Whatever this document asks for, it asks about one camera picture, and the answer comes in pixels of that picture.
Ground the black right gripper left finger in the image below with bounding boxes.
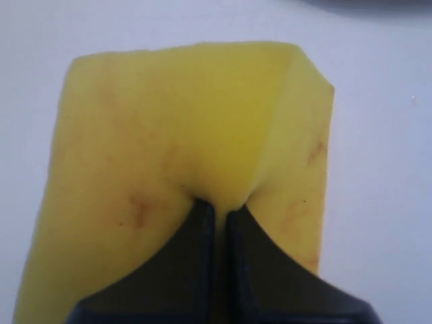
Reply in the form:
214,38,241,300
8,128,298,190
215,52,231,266
66,200,215,324

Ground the yellow sponge block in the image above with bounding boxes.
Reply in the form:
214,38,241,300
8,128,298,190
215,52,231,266
13,42,335,323

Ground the round stainless steel plate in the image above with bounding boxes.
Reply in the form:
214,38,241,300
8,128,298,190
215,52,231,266
315,0,431,8

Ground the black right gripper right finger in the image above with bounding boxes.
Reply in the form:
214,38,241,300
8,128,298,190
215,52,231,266
226,207,381,324

